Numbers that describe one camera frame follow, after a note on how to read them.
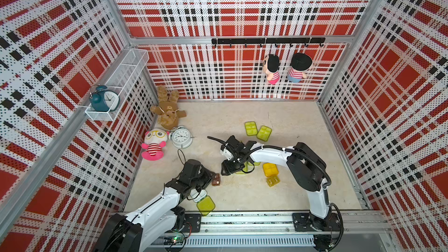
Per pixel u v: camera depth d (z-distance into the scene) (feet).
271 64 3.20
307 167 1.67
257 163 2.97
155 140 3.12
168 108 3.49
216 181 2.78
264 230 2.40
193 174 2.25
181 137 3.23
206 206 2.59
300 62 3.06
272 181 2.76
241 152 2.26
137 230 1.38
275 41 2.91
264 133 3.42
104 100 2.03
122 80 2.63
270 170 2.89
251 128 3.43
